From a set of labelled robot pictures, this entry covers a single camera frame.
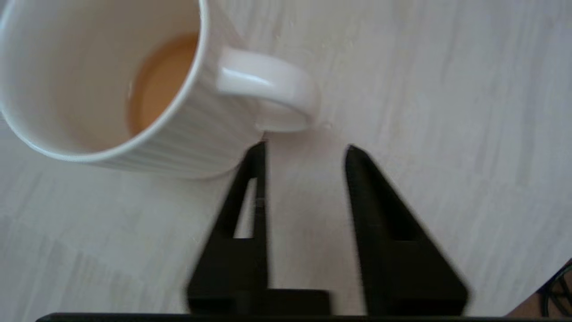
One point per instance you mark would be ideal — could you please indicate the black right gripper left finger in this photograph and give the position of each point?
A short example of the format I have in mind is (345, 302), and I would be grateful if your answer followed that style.
(232, 264)

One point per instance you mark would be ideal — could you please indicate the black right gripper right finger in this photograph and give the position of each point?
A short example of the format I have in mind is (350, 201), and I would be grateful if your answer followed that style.
(402, 268)

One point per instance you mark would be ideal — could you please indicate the white ribbed ceramic mug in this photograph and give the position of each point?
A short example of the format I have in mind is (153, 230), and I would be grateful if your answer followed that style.
(89, 67)

